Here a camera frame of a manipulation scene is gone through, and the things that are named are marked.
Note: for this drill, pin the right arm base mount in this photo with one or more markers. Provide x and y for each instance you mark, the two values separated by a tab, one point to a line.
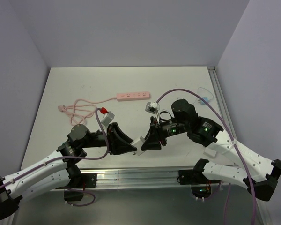
201	187

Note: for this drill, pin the light blue charger plug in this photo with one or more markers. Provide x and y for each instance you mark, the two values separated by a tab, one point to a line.
203	100

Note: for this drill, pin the aluminium front rail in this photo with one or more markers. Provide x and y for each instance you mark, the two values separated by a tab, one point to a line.
131	179

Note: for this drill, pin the aluminium side rail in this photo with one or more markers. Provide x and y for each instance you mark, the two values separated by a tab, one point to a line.
220	99

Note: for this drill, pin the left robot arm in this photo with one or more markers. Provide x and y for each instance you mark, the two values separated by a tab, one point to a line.
65	153

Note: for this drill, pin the small white charger plug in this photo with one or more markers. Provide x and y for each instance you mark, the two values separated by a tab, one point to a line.
209	152

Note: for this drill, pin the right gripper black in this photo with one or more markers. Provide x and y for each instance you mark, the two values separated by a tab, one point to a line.
152	142

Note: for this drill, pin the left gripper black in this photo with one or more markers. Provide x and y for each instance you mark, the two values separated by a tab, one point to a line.
118	147

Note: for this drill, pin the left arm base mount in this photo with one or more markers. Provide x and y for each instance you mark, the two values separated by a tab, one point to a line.
86	180

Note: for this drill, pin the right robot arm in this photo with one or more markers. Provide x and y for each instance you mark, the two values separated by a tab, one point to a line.
257	174

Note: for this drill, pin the silver white charger plug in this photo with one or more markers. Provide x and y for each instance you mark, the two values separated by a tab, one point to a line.
137	143

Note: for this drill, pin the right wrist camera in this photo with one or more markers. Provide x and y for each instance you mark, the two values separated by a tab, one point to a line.
152	107

